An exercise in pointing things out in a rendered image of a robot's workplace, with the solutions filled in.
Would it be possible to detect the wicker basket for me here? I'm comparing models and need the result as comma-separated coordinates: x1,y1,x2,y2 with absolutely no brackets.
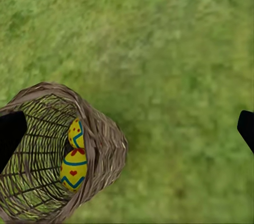
0,82,128,224

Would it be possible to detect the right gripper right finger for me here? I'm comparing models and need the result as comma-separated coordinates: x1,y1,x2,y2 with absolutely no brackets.
237,110,254,153

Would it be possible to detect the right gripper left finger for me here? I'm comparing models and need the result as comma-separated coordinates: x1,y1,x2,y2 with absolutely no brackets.
0,111,29,173

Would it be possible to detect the easter egg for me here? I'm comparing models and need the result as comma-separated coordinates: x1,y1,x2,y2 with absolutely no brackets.
58,147,87,193
67,118,85,149

